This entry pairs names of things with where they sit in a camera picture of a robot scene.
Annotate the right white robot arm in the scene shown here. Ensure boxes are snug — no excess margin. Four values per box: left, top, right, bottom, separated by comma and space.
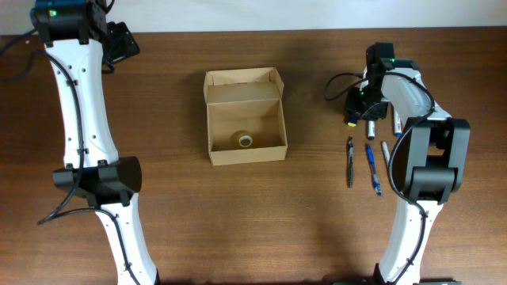
345, 43, 471, 284

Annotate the white marker blue cap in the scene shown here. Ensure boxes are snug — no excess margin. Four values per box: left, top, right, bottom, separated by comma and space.
393, 110, 402, 138

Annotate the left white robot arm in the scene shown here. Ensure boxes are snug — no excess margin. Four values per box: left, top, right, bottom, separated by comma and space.
31, 0, 160, 284

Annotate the yellow highlighter marker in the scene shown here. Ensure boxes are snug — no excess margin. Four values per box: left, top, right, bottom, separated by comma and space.
347, 115, 359, 127

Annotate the white marker black cap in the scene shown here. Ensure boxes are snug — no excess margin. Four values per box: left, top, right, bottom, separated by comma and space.
367, 120, 375, 141

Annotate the grey black permanent marker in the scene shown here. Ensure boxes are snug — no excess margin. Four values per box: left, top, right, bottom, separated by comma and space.
381, 141, 391, 167

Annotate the brown cardboard box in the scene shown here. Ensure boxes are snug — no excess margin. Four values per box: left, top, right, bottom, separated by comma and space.
204, 67, 288, 166

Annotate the yellow transparent tape roll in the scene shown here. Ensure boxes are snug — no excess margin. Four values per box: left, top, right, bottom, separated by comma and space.
231, 130, 255, 150

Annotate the blue ballpoint pen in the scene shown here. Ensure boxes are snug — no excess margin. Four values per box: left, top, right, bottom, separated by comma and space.
365, 143, 383, 196

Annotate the black ballpoint pen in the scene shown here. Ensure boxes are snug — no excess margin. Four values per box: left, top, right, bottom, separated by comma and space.
347, 137, 354, 188

